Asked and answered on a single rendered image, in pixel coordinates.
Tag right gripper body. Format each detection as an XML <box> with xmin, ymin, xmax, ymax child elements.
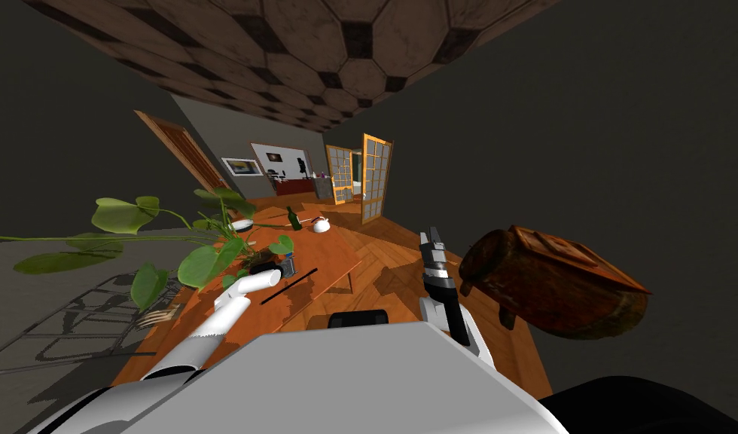
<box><xmin>418</xmin><ymin>241</ymin><xmax>450</xmax><ymax>280</ymax></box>

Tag thin black stick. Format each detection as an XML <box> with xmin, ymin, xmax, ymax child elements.
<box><xmin>260</xmin><ymin>267</ymin><xmax>319</xmax><ymax>306</ymax></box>

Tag brown wooden table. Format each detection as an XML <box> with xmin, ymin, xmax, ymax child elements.
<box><xmin>111</xmin><ymin>204</ymin><xmax>364</xmax><ymax>387</ymax></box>

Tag orange glazed door leaf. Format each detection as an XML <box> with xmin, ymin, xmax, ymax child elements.
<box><xmin>325</xmin><ymin>144</ymin><xmax>355</xmax><ymax>206</ymax></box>
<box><xmin>361</xmin><ymin>133</ymin><xmax>395</xmax><ymax>226</ymax></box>

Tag red low cabinet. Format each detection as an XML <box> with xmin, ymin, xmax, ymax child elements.
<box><xmin>276</xmin><ymin>177</ymin><xmax>316</xmax><ymax>197</ymax></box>

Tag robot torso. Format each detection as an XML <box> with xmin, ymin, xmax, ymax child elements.
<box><xmin>120</xmin><ymin>309</ymin><xmax>570</xmax><ymax>434</ymax></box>

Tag pale fork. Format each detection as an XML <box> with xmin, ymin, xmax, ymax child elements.
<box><xmin>136</xmin><ymin>306</ymin><xmax>185</xmax><ymax>330</ymax></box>

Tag brown wooden door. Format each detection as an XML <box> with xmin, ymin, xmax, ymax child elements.
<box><xmin>133</xmin><ymin>109</ymin><xmax>233</xmax><ymax>195</ymax></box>

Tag green leafy potted plant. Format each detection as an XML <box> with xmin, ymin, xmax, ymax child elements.
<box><xmin>0</xmin><ymin>186</ymin><xmax>297</xmax><ymax>314</ymax></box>

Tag white framed wall picture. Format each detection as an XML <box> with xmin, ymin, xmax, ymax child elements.
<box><xmin>221</xmin><ymin>157</ymin><xmax>265</xmax><ymax>178</ymax></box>

